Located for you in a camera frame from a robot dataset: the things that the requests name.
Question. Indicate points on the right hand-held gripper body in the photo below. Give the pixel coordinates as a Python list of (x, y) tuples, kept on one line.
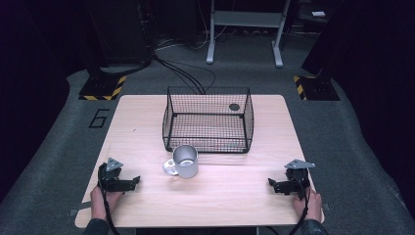
[(300, 178)]

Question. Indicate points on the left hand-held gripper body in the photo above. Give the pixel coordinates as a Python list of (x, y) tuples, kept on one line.
[(109, 174)]

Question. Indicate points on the white mug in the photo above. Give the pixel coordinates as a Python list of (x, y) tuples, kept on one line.
[(186, 162)]

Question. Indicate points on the person's left hand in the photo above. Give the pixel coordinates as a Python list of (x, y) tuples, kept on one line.
[(99, 204)]

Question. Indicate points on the person's right hand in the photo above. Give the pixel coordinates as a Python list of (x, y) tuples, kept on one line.
[(311, 207)]

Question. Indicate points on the grey tape strip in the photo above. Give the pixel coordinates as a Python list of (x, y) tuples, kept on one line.
[(80, 209), (325, 207)]

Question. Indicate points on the black round disc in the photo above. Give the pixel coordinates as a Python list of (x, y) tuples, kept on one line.
[(234, 106)]

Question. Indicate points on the dark curtain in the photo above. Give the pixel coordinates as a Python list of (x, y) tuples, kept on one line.
[(26, 81), (375, 81)]

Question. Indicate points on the black cabinet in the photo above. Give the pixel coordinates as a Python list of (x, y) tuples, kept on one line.
[(119, 29)]

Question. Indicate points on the small white box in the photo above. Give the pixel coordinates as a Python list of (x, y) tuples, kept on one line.
[(318, 14)]

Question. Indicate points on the white metal stand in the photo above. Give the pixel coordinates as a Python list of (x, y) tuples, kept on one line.
[(244, 19)]

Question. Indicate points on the yellow-black striped base plate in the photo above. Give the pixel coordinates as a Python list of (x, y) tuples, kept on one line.
[(102, 88), (314, 88)]

